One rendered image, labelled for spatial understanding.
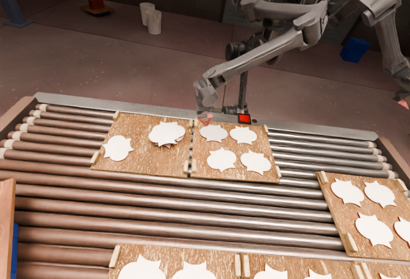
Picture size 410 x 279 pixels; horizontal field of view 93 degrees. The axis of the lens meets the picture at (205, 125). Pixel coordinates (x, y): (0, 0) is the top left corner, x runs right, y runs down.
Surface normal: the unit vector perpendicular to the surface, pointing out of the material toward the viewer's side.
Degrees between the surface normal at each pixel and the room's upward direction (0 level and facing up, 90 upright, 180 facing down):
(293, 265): 0
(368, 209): 0
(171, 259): 0
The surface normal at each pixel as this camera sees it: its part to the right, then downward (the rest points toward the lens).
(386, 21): 0.15, 0.70
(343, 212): 0.12, -0.69
